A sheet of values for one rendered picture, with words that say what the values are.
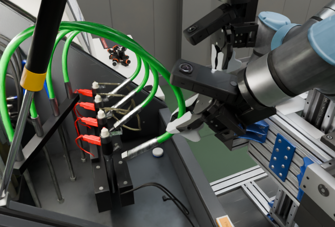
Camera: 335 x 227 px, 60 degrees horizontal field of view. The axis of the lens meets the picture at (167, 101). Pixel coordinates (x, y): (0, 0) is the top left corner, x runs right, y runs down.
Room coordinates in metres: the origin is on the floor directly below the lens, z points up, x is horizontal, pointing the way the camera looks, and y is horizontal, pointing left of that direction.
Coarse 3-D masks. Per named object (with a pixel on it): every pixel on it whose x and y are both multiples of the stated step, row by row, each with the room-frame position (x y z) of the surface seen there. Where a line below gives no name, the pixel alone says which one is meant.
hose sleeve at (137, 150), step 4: (152, 140) 0.46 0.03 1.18; (156, 140) 0.46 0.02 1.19; (144, 144) 0.46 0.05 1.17; (148, 144) 0.46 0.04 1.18; (152, 144) 0.46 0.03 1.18; (156, 144) 0.46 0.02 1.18; (160, 144) 0.46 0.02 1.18; (136, 148) 0.47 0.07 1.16; (140, 148) 0.46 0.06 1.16; (144, 148) 0.46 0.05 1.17; (148, 148) 0.46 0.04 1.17; (152, 148) 0.46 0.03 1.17; (128, 152) 0.47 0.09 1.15; (132, 152) 0.46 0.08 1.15; (136, 152) 0.46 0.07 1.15; (140, 152) 0.46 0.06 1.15; (132, 156) 0.46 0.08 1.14
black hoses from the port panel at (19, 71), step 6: (0, 36) 0.76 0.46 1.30; (0, 42) 0.72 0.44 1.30; (12, 54) 0.73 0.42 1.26; (18, 54) 0.77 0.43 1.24; (18, 60) 0.76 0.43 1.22; (12, 66) 0.69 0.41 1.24; (18, 66) 0.73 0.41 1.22; (12, 72) 0.68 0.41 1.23; (18, 72) 0.72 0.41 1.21; (12, 78) 0.72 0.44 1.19; (18, 78) 0.71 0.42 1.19; (18, 84) 0.68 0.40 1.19; (18, 90) 0.68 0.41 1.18; (18, 96) 0.67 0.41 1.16; (18, 102) 0.67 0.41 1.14; (18, 108) 0.67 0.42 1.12; (12, 114) 0.67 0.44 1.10; (18, 114) 0.67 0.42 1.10; (12, 120) 0.72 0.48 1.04; (30, 120) 0.68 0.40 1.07; (12, 126) 0.70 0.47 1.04
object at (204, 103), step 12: (240, 72) 0.40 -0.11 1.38; (240, 84) 0.38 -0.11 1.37; (204, 96) 0.43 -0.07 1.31; (240, 96) 0.39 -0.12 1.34; (252, 96) 0.36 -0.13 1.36; (204, 108) 0.40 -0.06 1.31; (216, 108) 0.39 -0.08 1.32; (228, 108) 0.40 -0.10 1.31; (240, 108) 0.40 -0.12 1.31; (252, 108) 0.39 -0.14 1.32; (264, 108) 0.37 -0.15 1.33; (204, 120) 0.40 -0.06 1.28; (216, 120) 0.40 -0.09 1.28; (228, 120) 0.38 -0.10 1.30; (240, 120) 0.39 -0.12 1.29; (252, 120) 0.39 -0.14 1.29; (216, 132) 0.41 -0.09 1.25; (228, 132) 0.40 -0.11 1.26; (240, 132) 0.38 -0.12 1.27
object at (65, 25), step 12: (60, 24) 0.47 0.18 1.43; (72, 24) 0.47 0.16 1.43; (84, 24) 0.47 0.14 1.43; (24, 36) 0.48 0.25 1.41; (108, 36) 0.46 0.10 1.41; (120, 36) 0.47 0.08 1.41; (12, 48) 0.48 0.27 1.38; (132, 48) 0.46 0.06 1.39; (0, 60) 0.49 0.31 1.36; (156, 60) 0.46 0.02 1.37; (0, 72) 0.48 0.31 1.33; (168, 72) 0.46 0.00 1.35; (0, 84) 0.49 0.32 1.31; (0, 96) 0.49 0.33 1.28; (180, 96) 0.45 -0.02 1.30; (0, 108) 0.49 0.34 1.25; (180, 108) 0.45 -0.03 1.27; (12, 132) 0.49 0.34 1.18
